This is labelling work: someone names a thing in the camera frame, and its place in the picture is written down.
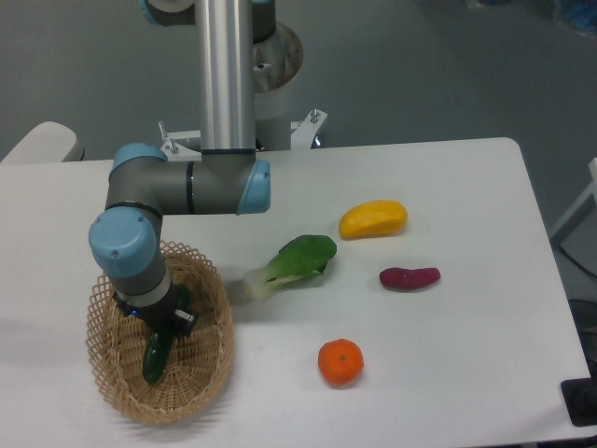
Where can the yellow mango slice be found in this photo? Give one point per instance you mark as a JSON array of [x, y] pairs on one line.
[[373, 219]]

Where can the purple sweet potato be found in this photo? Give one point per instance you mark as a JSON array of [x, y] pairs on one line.
[[409, 279]]

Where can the white furniture frame right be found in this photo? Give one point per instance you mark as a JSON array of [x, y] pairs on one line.
[[580, 209]]

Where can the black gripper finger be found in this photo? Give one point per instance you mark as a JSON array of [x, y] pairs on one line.
[[184, 322]]

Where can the green bok choy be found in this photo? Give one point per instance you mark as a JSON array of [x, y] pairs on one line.
[[301, 259]]

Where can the black device at table edge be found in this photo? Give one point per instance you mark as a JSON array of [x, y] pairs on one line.
[[580, 401]]

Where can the white chair armrest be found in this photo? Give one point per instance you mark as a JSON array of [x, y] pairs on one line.
[[48, 142]]

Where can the blue item top right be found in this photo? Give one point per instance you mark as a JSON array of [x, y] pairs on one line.
[[576, 15]]

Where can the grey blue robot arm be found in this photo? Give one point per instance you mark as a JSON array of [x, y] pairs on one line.
[[228, 178]]

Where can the oval wicker basket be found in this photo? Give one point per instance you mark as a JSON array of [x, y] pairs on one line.
[[198, 365]]

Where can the green cucumber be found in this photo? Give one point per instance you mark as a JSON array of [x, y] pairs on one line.
[[158, 349]]

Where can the orange tangerine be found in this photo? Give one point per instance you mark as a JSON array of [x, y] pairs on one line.
[[340, 362]]

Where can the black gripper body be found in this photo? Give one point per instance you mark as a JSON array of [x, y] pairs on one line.
[[160, 313]]

